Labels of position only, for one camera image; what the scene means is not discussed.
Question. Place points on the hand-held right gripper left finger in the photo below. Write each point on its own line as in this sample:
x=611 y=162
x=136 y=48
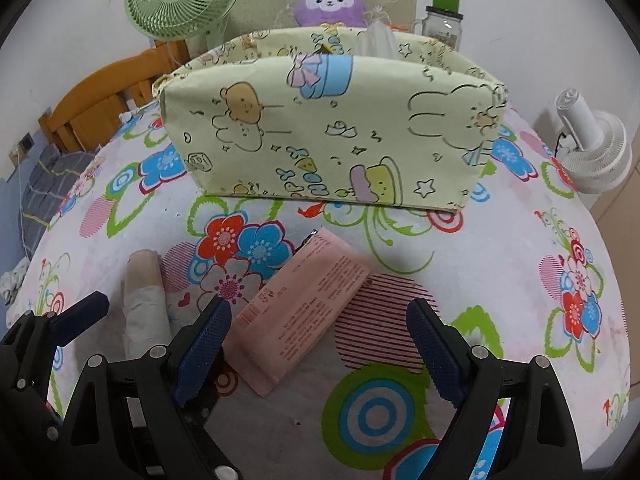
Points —
x=200 y=350

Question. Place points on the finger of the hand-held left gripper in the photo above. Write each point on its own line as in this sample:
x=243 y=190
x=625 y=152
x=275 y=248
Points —
x=82 y=317

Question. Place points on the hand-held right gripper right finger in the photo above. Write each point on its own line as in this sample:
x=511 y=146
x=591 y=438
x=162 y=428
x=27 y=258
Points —
x=440 y=355

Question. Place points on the white cloth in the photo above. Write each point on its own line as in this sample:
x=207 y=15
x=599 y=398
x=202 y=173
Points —
x=12 y=280
x=145 y=300

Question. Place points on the pink packet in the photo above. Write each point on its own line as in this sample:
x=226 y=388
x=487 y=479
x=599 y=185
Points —
x=300 y=310

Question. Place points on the yellow printed fabric basket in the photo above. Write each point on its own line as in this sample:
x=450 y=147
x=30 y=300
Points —
x=350 y=135

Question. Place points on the white crumpled cloth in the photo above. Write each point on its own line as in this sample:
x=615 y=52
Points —
x=12 y=280

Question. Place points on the grey plaid cloth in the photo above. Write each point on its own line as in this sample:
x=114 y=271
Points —
x=55 y=175

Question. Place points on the wooden chair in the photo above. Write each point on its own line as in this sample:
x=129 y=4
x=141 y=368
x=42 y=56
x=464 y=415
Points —
x=95 y=105

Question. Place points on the white standing fan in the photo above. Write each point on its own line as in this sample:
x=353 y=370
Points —
x=600 y=155

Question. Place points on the glass jar with green lid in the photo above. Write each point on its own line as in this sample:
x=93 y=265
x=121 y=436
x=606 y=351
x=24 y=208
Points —
x=442 y=27

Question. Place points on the purple plush toy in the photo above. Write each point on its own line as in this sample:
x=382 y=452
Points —
x=327 y=2

